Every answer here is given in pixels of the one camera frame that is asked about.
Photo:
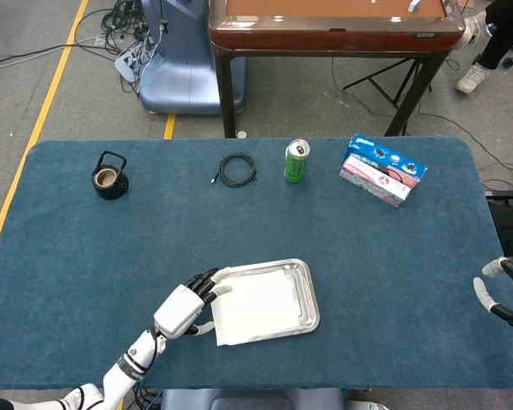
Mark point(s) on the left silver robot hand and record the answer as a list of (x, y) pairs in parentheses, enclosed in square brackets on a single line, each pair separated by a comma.
[(179, 312)]

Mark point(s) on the white paper sheet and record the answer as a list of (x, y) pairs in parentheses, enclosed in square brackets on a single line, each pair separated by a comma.
[(256, 307)]

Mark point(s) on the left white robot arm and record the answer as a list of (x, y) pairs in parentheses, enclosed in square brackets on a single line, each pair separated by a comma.
[(128, 367)]

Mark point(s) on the silver metal tray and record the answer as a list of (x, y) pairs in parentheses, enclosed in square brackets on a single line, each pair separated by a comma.
[(308, 299)]

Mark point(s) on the grey blue robot torso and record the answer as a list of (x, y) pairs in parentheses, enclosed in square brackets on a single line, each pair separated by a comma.
[(252, 399)]

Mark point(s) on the blue felt table cloth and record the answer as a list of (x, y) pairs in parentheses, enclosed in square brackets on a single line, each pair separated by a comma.
[(367, 256)]

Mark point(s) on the green energy drink can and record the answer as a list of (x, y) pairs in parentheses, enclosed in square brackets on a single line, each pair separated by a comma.
[(296, 168)]

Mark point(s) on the pink floral box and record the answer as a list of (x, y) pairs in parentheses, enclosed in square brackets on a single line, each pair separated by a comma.
[(376, 181)]

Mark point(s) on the blue cookie box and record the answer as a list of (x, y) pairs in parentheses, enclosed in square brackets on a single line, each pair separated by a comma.
[(389, 156)]

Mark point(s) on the white sneaker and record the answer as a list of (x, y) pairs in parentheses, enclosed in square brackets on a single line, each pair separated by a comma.
[(470, 30), (472, 79)]

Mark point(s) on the black folding tripod stand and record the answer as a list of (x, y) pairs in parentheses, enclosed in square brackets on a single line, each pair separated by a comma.
[(385, 87)]

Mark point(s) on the person's black trouser leg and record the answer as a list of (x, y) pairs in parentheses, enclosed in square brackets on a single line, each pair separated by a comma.
[(504, 30)]

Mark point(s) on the brown mahjong table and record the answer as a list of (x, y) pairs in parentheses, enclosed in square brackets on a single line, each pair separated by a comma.
[(333, 40)]

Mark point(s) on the white blue mahjong tile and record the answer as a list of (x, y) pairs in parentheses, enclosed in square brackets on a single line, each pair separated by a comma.
[(414, 5)]

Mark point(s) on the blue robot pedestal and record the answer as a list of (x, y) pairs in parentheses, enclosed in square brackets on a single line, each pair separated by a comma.
[(179, 72)]

